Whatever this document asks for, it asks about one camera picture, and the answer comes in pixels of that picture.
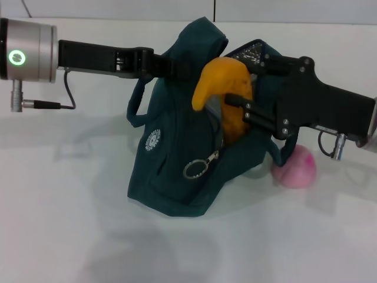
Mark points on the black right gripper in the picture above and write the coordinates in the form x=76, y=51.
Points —
x=309, y=100

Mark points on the dark teal fabric lunch bag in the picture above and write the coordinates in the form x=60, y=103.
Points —
x=176, y=123

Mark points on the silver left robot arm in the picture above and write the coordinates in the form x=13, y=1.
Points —
x=32, y=50

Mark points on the pink peach toy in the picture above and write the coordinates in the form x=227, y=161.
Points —
x=297, y=171

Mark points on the yellow banana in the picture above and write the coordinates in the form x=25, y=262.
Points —
x=226, y=76

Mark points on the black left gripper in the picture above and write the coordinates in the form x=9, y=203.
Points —
x=94, y=57

